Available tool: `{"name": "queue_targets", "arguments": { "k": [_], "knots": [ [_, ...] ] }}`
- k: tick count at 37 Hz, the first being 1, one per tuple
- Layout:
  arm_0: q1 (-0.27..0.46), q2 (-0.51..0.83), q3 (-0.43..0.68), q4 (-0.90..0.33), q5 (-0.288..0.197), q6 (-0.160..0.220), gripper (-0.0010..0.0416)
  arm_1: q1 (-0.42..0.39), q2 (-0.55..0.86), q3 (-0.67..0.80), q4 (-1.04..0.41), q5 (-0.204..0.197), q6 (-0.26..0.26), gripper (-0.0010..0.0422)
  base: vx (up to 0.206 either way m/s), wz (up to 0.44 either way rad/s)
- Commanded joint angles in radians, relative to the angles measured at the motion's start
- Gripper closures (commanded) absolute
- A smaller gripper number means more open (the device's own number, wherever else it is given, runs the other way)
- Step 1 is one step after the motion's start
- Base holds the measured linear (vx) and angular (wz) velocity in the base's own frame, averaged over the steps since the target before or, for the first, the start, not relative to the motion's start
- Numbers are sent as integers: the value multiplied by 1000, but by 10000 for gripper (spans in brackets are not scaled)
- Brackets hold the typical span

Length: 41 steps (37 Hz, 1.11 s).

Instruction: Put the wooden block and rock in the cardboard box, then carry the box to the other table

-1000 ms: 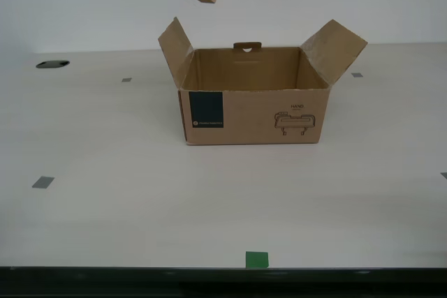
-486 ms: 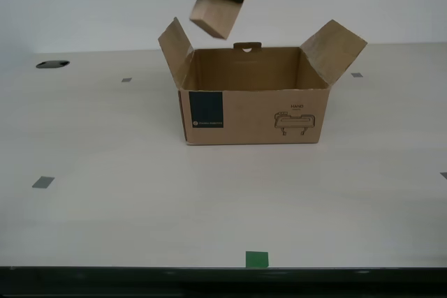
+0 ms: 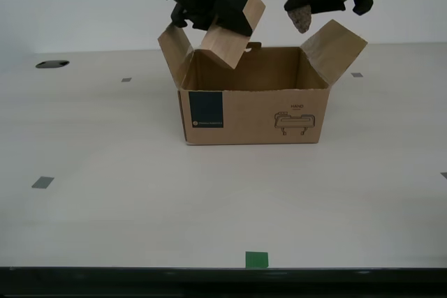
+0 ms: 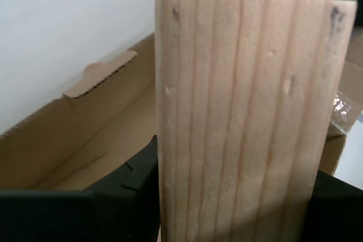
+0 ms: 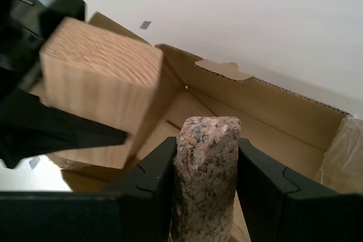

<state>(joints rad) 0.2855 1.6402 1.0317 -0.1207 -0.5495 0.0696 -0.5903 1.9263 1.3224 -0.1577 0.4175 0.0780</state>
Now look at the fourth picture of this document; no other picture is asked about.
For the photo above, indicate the brown cardboard box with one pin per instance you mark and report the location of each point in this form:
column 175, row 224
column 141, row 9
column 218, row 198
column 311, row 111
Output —
column 85, row 140

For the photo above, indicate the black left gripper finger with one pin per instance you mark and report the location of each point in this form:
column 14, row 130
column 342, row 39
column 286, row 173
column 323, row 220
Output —
column 337, row 213
column 85, row 216

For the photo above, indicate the light wooden block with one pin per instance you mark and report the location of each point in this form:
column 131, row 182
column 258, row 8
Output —
column 244, row 111

